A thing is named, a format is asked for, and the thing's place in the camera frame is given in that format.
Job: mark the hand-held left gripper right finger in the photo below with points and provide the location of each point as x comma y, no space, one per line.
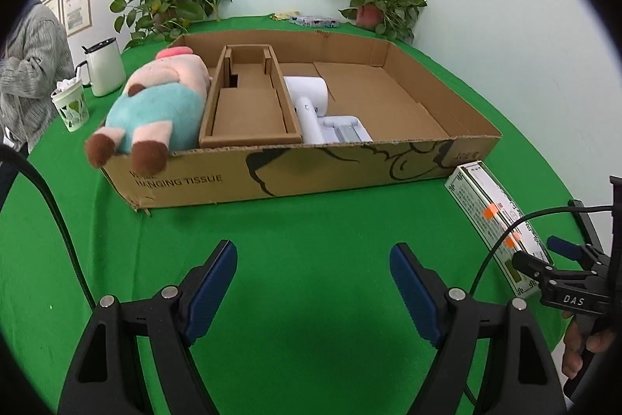
413,293

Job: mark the brown cardboard insert tray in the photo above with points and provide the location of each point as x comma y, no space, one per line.
248,113

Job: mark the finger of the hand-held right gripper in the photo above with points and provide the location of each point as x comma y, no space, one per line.
563,246
532,266

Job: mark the green printed paper cup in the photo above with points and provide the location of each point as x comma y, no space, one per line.
73,108

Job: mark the small yellow packet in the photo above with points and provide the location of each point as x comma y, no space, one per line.
284,15

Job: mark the white handheld vacuum cleaner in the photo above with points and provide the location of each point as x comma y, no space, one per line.
306,89

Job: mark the white jug with black lid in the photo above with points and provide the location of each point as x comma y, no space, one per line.
107,70

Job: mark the green tablecloth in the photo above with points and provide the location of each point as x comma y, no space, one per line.
291,249

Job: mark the pink pig plush toy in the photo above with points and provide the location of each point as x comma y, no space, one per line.
160,108

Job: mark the framed wall certificate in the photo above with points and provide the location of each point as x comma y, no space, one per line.
77,6

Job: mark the large shallow cardboard box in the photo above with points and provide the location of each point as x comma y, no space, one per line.
379,99

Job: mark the green and white carton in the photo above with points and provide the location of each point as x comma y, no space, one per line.
474,191

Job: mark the person's right hand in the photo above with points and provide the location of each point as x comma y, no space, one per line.
568,361

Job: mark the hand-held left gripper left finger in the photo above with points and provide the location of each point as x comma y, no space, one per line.
211,293

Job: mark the small printed tissue pack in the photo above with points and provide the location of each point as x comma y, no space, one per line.
313,21

